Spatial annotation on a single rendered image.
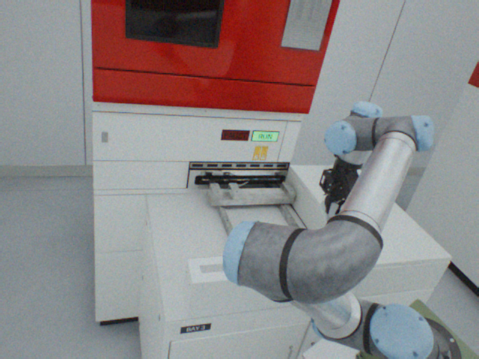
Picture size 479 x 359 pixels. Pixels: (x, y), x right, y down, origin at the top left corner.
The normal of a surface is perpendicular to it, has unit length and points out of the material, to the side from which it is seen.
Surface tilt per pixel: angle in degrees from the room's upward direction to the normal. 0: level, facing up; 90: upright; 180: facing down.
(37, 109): 90
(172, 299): 0
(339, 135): 90
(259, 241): 42
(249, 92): 90
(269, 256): 60
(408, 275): 90
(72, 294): 0
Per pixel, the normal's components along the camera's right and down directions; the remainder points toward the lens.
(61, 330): 0.17, -0.86
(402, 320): -0.40, -0.54
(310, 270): -0.27, -0.13
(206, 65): 0.28, 0.51
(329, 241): -0.13, -0.71
